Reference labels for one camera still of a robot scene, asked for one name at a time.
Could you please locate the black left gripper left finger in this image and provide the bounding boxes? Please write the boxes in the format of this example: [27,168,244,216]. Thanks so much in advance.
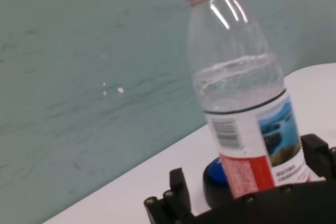
[143,167,196,224]

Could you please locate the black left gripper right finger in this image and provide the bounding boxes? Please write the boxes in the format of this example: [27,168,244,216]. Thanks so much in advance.
[300,134,336,180]

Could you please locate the blue push button black base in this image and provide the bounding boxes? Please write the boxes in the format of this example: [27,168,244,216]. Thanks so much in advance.
[202,156,237,207]

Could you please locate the clear water bottle red cap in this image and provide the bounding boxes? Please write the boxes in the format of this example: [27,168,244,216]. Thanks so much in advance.
[179,0,313,200]

